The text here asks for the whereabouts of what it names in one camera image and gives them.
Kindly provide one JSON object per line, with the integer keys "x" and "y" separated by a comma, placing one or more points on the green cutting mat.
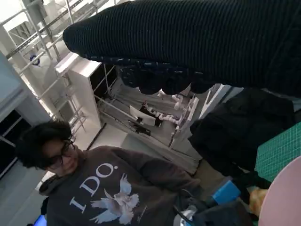
{"x": 282, "y": 150}

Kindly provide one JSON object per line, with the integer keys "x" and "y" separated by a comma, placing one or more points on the person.
{"x": 235, "y": 129}
{"x": 105, "y": 169}

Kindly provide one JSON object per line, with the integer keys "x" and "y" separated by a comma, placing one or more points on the white pipe frame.
{"x": 69, "y": 11}

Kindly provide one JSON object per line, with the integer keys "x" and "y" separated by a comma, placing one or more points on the white monitor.
{"x": 143, "y": 116}

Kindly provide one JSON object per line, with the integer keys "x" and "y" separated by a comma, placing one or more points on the round toy bread bun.
{"x": 257, "y": 200}

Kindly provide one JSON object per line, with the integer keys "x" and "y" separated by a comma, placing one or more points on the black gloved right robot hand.
{"x": 188, "y": 40}

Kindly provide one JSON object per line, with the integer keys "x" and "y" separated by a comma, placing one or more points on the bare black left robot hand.
{"x": 227, "y": 191}

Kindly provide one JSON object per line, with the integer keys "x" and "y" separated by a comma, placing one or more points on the pink bowl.
{"x": 282, "y": 200}

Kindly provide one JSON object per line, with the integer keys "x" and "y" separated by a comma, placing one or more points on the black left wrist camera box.
{"x": 223, "y": 216}

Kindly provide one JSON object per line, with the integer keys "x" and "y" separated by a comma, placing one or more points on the round blue sign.
{"x": 35, "y": 61}

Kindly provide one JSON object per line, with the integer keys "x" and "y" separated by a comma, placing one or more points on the long white desk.
{"x": 185, "y": 134}

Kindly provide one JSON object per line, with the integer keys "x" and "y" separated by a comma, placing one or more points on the white shelving unit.
{"x": 82, "y": 94}

